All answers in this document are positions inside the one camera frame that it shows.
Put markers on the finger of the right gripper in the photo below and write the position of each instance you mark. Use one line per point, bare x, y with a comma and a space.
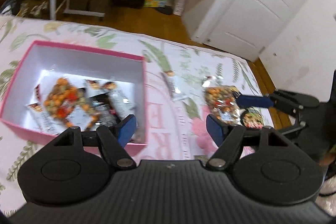
245, 101

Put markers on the large noodle snack bag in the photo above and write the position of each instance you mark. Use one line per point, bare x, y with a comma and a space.
251, 118

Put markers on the coated peanuts bag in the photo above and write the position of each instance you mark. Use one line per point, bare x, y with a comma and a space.
66, 104
221, 99

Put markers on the white snack bar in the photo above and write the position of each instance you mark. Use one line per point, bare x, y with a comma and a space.
121, 103
173, 84
93, 88
45, 122

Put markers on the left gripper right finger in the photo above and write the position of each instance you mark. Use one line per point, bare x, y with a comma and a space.
229, 140

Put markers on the floral bed sheet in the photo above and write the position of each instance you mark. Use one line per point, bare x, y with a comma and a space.
177, 130

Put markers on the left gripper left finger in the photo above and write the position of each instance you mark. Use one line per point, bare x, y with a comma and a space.
111, 142

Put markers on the pink cardboard box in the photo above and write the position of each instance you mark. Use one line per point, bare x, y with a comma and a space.
46, 60

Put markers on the long black snack packet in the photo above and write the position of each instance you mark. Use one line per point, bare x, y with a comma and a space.
106, 113

